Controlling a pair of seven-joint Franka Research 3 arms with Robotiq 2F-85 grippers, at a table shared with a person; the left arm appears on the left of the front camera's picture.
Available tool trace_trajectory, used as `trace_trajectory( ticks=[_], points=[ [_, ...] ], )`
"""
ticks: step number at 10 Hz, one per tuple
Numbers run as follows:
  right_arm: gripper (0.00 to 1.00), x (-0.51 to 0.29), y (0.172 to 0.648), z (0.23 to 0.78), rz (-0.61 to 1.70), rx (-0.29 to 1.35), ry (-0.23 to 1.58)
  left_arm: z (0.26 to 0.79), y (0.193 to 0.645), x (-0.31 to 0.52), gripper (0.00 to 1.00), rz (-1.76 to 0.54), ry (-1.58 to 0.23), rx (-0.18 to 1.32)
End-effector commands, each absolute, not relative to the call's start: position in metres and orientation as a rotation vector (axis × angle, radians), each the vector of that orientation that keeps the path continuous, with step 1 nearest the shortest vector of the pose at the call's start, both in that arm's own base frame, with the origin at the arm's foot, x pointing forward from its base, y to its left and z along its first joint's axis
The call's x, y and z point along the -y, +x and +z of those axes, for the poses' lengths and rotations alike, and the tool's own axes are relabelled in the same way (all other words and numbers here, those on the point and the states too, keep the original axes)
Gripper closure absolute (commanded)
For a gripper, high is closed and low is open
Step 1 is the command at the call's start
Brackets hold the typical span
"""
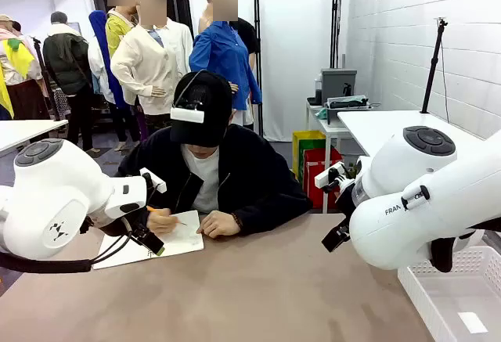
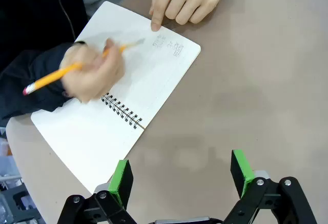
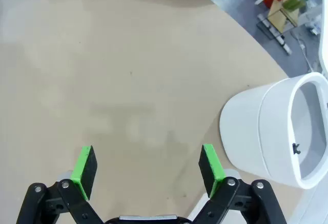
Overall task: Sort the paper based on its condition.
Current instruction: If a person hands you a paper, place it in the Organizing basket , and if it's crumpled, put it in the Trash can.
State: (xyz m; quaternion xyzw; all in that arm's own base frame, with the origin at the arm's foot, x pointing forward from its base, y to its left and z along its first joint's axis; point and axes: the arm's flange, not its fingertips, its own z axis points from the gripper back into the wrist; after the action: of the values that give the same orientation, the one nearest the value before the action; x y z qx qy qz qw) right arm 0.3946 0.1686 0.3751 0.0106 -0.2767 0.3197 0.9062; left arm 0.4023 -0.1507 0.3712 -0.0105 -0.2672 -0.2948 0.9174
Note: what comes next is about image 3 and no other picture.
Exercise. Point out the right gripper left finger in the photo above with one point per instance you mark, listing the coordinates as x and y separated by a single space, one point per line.
85 172

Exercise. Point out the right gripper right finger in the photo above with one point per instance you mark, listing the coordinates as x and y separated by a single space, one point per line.
208 172

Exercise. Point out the white lidded trash bin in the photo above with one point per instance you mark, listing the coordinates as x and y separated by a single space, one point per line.
246 131

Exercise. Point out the wooden shelf box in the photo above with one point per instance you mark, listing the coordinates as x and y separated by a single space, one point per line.
278 16

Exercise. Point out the green plastic item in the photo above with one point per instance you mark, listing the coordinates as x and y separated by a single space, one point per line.
292 3

